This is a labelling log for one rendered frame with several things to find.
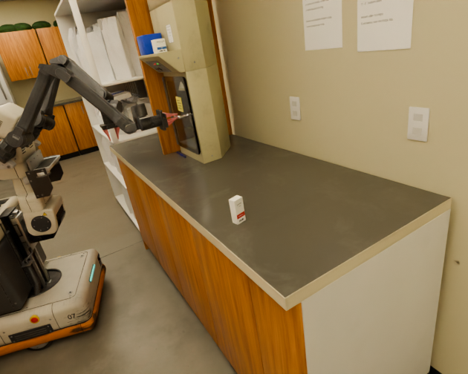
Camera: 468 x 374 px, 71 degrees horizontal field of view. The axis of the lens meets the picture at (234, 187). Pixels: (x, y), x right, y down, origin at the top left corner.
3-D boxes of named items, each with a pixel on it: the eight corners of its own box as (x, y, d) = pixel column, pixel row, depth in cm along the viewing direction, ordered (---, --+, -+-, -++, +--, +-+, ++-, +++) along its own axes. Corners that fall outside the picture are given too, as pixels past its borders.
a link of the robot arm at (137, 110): (130, 131, 168) (125, 133, 160) (122, 109, 166) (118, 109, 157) (152, 125, 169) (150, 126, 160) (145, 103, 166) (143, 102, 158)
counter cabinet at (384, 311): (213, 220, 312) (194, 127, 276) (427, 386, 145) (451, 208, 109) (145, 248, 284) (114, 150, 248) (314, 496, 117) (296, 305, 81)
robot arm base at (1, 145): (-4, 146, 165) (-14, 153, 154) (6, 134, 164) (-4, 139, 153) (13, 156, 169) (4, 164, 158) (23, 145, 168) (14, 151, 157)
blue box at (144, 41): (158, 53, 176) (154, 34, 172) (165, 51, 168) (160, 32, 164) (140, 56, 172) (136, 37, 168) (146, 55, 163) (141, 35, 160)
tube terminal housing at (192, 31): (216, 141, 212) (192, 7, 181) (243, 151, 186) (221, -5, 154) (180, 152, 201) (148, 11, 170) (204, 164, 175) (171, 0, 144)
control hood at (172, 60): (163, 72, 182) (158, 53, 178) (186, 71, 156) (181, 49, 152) (143, 76, 178) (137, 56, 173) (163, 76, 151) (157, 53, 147)
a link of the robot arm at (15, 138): (49, 58, 158) (39, 54, 148) (76, 72, 160) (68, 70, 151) (15, 140, 165) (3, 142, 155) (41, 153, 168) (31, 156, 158)
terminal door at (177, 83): (179, 145, 198) (163, 76, 182) (200, 155, 173) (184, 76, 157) (177, 145, 198) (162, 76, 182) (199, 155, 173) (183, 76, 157)
